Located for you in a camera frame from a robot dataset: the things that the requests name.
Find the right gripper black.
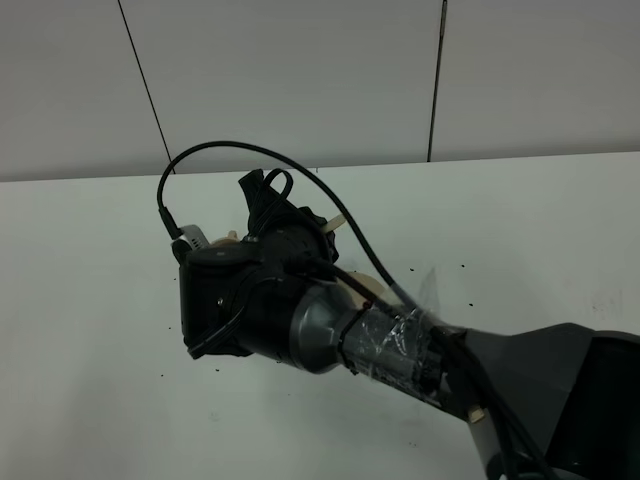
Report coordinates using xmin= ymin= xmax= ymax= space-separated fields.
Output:
xmin=179 ymin=169 xmax=339 ymax=360

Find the beige ceramic teapot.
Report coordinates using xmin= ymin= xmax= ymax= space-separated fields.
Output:
xmin=209 ymin=214 xmax=401 ymax=309

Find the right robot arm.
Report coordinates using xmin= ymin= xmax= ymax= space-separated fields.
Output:
xmin=166 ymin=170 xmax=639 ymax=479

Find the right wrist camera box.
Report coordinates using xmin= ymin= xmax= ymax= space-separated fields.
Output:
xmin=171 ymin=225 xmax=209 ymax=264

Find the black camera cable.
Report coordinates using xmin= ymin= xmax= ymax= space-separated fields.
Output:
xmin=156 ymin=141 xmax=556 ymax=480

